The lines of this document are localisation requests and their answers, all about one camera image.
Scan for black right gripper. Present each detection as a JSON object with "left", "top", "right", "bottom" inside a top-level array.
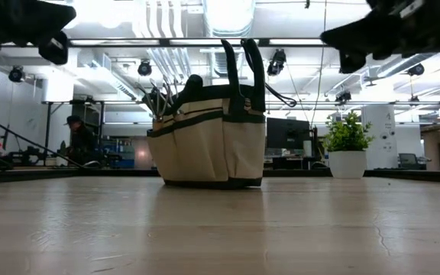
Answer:
[{"left": 319, "top": 0, "right": 440, "bottom": 66}]

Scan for beige green-trimmed gardening bag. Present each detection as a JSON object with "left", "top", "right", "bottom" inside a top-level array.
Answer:
[{"left": 146, "top": 82, "right": 267, "bottom": 190}]

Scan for black hanging studio light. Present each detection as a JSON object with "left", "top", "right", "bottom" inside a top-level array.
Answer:
[
  {"left": 334, "top": 90, "right": 353, "bottom": 104},
  {"left": 8, "top": 65, "right": 25, "bottom": 83},
  {"left": 267, "top": 48, "right": 287, "bottom": 76},
  {"left": 137, "top": 59, "right": 154, "bottom": 77},
  {"left": 406, "top": 63, "right": 425, "bottom": 76}
]

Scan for white building column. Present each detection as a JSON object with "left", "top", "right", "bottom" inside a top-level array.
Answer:
[{"left": 361, "top": 105, "right": 399, "bottom": 170}]

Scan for black computer monitor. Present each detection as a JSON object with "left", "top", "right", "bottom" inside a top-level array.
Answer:
[{"left": 266, "top": 117, "right": 312, "bottom": 150}]

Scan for person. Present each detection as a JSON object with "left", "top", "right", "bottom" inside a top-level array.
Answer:
[{"left": 64, "top": 114, "right": 99, "bottom": 168}]

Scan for green plant in white pot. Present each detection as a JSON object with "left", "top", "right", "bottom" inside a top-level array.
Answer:
[{"left": 322, "top": 110, "right": 376, "bottom": 180}]

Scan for grey office chair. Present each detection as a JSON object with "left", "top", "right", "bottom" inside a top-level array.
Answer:
[{"left": 397, "top": 152, "right": 422, "bottom": 170}]

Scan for blue storage bins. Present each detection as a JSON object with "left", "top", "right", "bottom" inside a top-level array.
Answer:
[{"left": 103, "top": 139, "right": 136, "bottom": 169}]

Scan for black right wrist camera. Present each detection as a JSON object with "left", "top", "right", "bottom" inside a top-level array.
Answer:
[{"left": 338, "top": 49, "right": 367, "bottom": 75}]

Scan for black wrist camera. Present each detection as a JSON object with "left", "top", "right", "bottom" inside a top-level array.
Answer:
[
  {"left": 38, "top": 32, "right": 70, "bottom": 66},
  {"left": 338, "top": 49, "right": 367, "bottom": 75}
]

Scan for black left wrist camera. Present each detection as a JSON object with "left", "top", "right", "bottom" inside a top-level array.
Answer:
[{"left": 38, "top": 32, "right": 70, "bottom": 66}]

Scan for thin hanging cable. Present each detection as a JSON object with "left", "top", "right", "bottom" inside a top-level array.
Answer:
[{"left": 309, "top": 0, "right": 328, "bottom": 129}]

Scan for black overhead frame beam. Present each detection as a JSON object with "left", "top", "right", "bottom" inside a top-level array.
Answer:
[{"left": 69, "top": 37, "right": 328, "bottom": 47}]

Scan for black background rack frame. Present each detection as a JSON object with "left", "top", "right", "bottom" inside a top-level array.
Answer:
[{"left": 42, "top": 99, "right": 440, "bottom": 169}]

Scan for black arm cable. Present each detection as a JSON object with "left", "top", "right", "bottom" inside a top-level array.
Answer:
[{"left": 0, "top": 108, "right": 88, "bottom": 170}]

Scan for black table frame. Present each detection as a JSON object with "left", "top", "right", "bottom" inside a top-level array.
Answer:
[{"left": 0, "top": 167, "right": 440, "bottom": 185}]

